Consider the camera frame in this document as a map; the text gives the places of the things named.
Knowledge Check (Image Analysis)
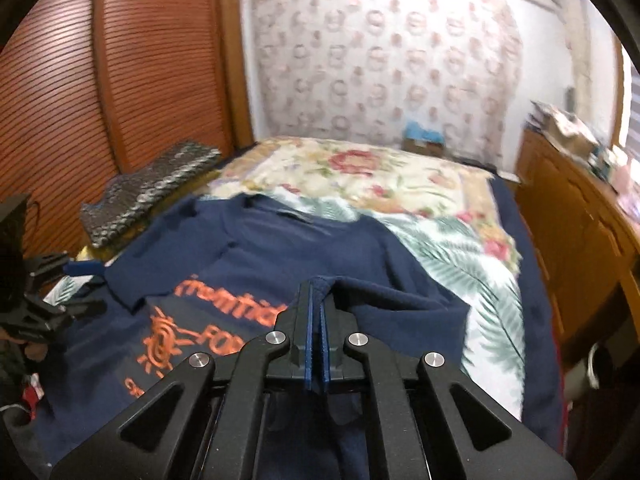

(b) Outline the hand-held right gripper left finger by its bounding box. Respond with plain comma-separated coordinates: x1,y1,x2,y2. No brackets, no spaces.
50,280,321,480

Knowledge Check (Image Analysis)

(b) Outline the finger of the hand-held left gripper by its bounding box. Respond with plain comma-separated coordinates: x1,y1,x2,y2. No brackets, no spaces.
25,253,105,292
5,301,107,344

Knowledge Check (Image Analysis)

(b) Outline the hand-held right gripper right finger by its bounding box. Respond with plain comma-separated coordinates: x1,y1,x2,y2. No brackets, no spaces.
320,292,576,480

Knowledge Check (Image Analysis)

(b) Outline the navy shirt with orange print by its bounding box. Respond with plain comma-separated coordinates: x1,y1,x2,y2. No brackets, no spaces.
45,192,471,480

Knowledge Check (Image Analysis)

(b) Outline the green leaf print bedspread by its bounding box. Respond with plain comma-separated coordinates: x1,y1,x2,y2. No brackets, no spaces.
200,195,526,423

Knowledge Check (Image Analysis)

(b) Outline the wooden louvred wardrobe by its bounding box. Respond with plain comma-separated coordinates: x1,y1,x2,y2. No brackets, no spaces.
0,0,256,271

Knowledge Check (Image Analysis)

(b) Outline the floral cream blanket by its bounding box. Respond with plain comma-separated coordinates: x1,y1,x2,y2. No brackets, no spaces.
207,135,523,271

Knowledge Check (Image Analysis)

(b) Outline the navy blue bed sheet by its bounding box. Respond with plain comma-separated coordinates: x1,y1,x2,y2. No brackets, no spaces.
487,177,568,456

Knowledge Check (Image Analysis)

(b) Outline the small cardboard box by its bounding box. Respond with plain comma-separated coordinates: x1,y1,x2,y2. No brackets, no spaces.
402,135,446,157

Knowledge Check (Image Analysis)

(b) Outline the blue plastic bag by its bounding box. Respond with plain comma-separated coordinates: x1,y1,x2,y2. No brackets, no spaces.
404,120,445,142

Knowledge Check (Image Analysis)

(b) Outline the wooden cabinet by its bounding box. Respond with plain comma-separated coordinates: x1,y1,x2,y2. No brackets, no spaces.
515,127,640,356

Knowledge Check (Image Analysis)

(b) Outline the open cardboard box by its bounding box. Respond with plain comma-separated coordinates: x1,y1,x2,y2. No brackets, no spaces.
542,110,599,159

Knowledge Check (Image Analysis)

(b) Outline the beige curtain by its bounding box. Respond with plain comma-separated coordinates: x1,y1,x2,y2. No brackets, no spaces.
564,0,595,113

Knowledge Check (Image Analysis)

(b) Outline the striped window blind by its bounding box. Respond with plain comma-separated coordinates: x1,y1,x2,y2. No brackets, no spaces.
621,57,640,153

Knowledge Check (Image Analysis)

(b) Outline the dark ring-patterned pillow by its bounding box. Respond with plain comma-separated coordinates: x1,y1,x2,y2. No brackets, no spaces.
80,141,222,249

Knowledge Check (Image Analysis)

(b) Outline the ring-print wall curtain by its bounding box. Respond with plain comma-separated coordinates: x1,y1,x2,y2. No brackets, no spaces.
247,0,526,168

